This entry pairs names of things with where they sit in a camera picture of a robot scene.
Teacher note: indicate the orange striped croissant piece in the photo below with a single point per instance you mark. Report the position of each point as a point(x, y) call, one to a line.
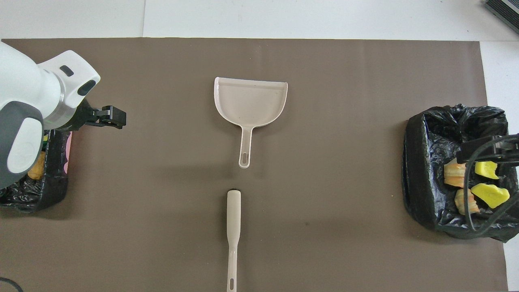
point(454, 174)

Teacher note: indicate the brown bread nugget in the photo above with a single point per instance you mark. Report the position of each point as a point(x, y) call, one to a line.
point(37, 168)

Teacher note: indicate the dark ribbed object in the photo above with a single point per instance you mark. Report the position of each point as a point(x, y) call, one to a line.
point(507, 8)

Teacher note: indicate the brown paper mat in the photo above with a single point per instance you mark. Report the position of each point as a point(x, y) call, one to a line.
point(324, 81)

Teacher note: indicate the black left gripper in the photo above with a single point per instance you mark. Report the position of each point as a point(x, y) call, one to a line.
point(83, 115)

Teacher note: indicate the beige brush black bristles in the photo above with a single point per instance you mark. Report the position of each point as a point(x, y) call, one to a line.
point(233, 219)

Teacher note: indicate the beige plastic dustpan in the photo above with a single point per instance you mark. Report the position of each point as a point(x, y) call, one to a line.
point(249, 101)

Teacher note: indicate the pink bin with black bag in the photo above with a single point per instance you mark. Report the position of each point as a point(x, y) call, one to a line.
point(52, 190)

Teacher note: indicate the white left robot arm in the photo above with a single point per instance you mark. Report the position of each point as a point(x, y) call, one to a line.
point(24, 93)

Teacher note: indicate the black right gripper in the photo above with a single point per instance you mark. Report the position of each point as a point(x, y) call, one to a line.
point(509, 148)

